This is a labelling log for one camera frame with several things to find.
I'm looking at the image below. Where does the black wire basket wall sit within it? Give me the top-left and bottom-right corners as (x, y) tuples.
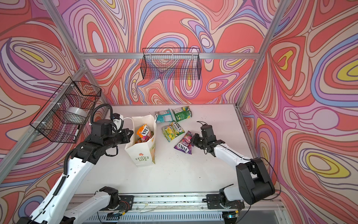
(140, 47), (202, 80)
(30, 77), (102, 143)

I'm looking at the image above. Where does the orange Fox's candy packet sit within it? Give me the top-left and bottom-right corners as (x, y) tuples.
(136, 124), (154, 143)

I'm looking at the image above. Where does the black wire basket back wall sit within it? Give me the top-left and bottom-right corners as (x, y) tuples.
(140, 47), (202, 80)

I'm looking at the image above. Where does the white paper gift bag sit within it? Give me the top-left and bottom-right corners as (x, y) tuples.
(125, 115), (157, 167)

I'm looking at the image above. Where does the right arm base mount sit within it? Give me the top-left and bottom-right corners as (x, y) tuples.
(202, 193), (245, 211)

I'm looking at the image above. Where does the white tape roll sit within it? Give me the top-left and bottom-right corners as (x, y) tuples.
(64, 107), (88, 124)

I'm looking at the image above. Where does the aluminium front rail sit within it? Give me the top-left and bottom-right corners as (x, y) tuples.
(55, 191), (286, 222)

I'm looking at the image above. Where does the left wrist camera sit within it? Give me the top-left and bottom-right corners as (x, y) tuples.
(111, 113), (124, 132)

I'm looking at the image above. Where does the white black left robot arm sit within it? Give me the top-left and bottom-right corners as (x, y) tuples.
(18, 104), (133, 224)

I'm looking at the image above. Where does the black wire basket left wall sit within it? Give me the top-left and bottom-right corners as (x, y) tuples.
(30, 77), (102, 143)

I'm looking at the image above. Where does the teal snack packet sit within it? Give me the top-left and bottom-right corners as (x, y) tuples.
(155, 109), (174, 123)

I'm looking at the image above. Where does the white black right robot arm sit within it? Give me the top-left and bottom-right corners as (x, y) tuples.
(191, 123), (276, 208)

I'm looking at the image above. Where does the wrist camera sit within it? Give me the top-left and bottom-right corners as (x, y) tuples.
(200, 124), (214, 137)
(111, 113), (124, 132)

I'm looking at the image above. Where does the purple Fox's candy packet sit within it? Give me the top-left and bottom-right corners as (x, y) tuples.
(174, 131), (194, 155)

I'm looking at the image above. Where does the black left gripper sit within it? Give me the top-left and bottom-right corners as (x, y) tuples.
(103, 128), (134, 151)

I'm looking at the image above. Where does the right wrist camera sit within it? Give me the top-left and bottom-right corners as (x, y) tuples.
(200, 124), (214, 137)

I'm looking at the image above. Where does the yellow green candy packet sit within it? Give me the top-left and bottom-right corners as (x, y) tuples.
(162, 121), (185, 142)

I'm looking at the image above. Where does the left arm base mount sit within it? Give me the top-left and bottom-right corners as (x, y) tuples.
(99, 195), (134, 213)

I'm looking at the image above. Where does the dark green snack packet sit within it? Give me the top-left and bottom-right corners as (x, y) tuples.
(172, 106), (193, 122)

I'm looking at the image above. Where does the marker pen in basket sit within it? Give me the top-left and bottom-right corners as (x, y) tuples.
(73, 129), (79, 141)

